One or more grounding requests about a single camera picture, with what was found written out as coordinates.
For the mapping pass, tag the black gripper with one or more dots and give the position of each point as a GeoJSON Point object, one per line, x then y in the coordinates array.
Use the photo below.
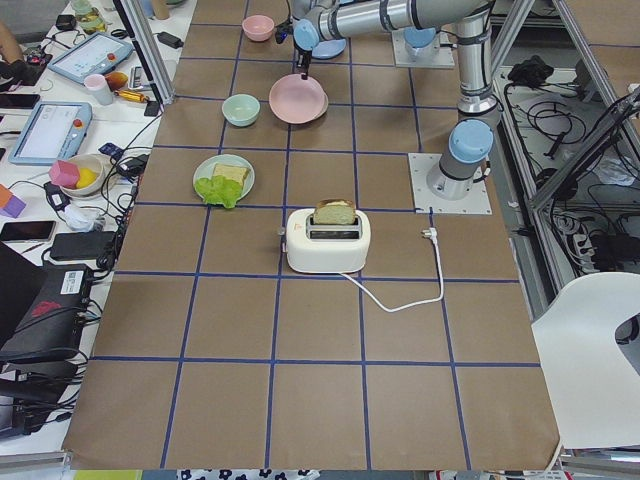
{"type": "Point", "coordinates": [304, 55]}

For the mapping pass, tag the bread slice on plate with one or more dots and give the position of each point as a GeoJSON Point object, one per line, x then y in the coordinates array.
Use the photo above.
{"type": "Point", "coordinates": [234, 173]}

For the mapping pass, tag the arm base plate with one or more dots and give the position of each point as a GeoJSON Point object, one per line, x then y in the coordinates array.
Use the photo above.
{"type": "Point", "coordinates": [434, 192]}
{"type": "Point", "coordinates": [439, 56]}

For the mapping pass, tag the white toaster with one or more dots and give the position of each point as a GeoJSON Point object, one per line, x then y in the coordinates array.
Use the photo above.
{"type": "Point", "coordinates": [326, 249]}

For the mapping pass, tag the white chair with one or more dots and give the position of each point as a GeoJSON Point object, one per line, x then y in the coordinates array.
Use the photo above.
{"type": "Point", "coordinates": [593, 388]}

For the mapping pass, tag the pink cup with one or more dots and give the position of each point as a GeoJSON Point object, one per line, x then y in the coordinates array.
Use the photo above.
{"type": "Point", "coordinates": [98, 87]}

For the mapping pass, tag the bread slice in toaster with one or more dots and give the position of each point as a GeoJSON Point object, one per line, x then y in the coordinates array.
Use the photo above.
{"type": "Point", "coordinates": [334, 212]}

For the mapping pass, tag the green bowl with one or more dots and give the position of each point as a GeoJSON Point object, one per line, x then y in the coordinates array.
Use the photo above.
{"type": "Point", "coordinates": [241, 110]}

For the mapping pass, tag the teach pendant tablet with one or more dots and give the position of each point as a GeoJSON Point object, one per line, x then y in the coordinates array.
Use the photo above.
{"type": "Point", "coordinates": [54, 131]}
{"type": "Point", "coordinates": [99, 53]}

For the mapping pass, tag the cream white plate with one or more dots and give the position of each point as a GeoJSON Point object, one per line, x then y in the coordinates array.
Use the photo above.
{"type": "Point", "coordinates": [324, 107]}

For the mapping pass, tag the black laptop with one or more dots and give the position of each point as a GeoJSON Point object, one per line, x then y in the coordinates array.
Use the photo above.
{"type": "Point", "coordinates": [43, 311]}

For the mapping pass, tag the black power adapter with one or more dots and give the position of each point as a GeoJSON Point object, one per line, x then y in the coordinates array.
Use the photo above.
{"type": "Point", "coordinates": [170, 40]}

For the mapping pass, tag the blue plate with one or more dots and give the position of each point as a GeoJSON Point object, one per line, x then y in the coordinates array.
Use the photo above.
{"type": "Point", "coordinates": [328, 49]}

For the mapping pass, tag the pink bowl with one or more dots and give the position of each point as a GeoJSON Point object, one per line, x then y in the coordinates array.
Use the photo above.
{"type": "Point", "coordinates": [258, 28]}

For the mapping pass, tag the bowl with toy fruit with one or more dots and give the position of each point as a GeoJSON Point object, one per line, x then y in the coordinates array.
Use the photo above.
{"type": "Point", "coordinates": [81, 176]}

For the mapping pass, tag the lettuce leaf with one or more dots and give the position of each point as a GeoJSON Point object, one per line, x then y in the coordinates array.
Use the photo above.
{"type": "Point", "coordinates": [219, 190]}

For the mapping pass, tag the pink plate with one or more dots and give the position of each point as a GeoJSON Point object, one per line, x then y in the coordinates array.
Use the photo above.
{"type": "Point", "coordinates": [296, 100]}

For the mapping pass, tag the black smartphone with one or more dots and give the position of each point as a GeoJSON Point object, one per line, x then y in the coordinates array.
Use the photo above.
{"type": "Point", "coordinates": [28, 231]}

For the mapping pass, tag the green plate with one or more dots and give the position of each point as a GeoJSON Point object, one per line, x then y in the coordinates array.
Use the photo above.
{"type": "Point", "coordinates": [205, 170]}

